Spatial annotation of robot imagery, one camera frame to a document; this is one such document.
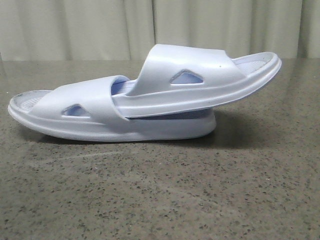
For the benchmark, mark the white curtain backdrop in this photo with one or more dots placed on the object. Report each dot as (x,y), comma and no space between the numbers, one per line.
(127,29)

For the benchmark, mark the light blue slipper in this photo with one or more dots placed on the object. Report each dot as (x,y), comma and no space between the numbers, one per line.
(85,111)
(176,79)

